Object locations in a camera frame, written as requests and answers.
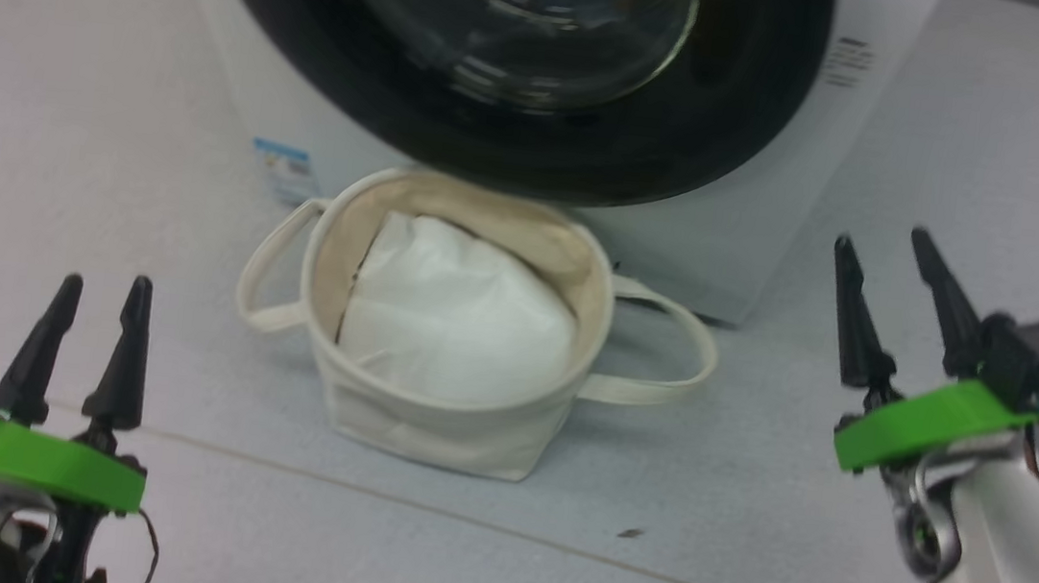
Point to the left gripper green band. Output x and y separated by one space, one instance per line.
28 462

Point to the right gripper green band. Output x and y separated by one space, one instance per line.
931 422

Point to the black glass washing machine door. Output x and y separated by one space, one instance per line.
741 112

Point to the white washing machine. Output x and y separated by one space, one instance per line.
244 60

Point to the cream canvas laundry basket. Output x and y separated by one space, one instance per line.
427 436

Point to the white basket liner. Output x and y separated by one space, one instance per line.
458 324

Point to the blue energy label sticker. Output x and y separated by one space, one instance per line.
286 166

